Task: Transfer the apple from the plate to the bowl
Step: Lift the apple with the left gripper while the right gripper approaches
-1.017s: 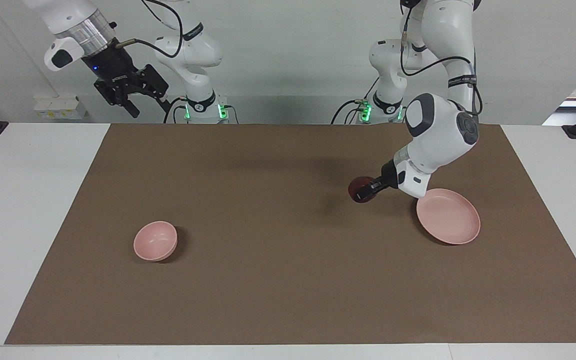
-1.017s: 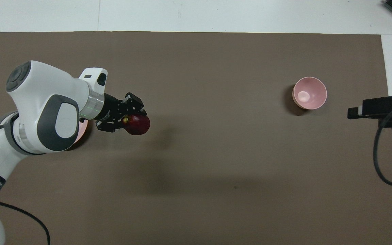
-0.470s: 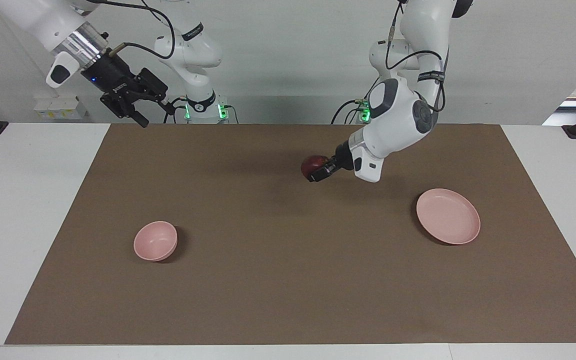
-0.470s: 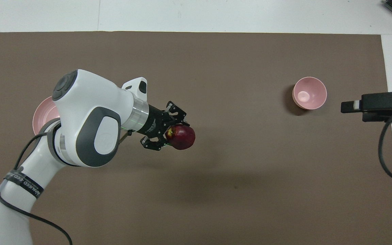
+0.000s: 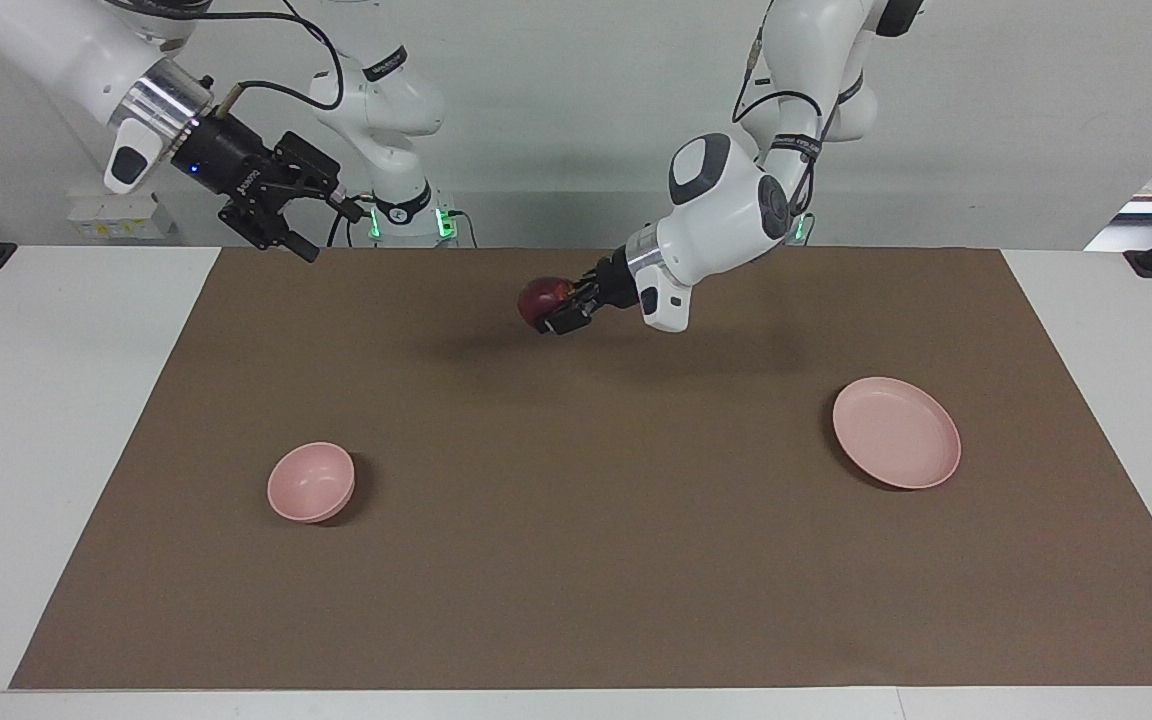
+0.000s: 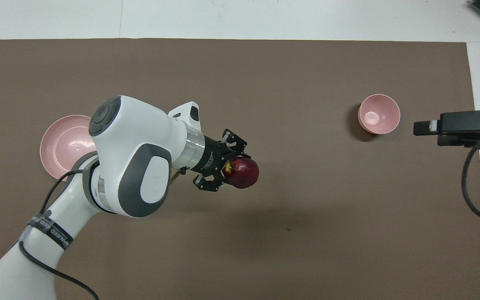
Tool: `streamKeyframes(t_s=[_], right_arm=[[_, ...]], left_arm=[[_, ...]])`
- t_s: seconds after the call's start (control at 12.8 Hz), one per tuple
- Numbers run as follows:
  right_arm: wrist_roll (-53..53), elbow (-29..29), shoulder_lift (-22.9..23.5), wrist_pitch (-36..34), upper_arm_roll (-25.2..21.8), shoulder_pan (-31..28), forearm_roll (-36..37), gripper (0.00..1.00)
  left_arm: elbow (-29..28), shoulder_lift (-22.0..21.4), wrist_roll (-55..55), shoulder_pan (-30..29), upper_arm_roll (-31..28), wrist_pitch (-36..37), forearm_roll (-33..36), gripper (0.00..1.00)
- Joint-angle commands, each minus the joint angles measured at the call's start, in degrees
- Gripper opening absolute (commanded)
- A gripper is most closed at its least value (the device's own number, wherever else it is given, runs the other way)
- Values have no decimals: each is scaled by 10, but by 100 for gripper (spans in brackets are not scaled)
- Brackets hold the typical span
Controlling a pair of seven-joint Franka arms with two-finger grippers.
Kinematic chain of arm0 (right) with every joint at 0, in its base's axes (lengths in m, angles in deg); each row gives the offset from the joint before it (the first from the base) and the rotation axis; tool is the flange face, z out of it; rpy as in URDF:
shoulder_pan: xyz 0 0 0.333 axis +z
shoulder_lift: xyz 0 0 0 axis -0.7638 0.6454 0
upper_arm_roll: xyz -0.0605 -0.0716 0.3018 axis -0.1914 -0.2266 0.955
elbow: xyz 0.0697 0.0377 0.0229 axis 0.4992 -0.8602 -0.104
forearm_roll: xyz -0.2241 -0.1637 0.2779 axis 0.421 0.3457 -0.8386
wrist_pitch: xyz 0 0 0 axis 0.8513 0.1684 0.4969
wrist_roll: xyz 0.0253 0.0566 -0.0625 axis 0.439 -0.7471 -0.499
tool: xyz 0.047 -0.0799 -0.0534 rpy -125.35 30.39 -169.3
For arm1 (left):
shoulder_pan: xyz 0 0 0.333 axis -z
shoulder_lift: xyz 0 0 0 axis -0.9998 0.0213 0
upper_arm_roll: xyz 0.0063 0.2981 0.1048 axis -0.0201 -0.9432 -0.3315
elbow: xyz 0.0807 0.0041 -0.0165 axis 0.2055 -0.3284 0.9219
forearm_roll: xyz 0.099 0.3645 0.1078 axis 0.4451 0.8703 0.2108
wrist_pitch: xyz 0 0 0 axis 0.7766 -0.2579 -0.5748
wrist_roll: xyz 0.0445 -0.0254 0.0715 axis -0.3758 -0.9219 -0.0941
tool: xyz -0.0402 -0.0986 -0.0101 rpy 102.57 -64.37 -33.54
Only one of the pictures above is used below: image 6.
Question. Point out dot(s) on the pink plate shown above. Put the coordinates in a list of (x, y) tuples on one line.
[(63, 146)]

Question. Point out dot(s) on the dark red apple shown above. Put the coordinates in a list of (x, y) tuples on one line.
[(244, 173)]

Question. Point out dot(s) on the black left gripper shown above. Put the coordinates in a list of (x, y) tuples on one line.
[(213, 156)]

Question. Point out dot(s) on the pink bowl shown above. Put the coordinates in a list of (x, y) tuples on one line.
[(378, 114)]

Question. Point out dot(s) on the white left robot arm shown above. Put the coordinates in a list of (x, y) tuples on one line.
[(136, 166)]

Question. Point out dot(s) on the brown table mat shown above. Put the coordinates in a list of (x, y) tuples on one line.
[(306, 208)]

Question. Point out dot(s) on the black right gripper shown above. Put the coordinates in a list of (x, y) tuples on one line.
[(465, 125)]

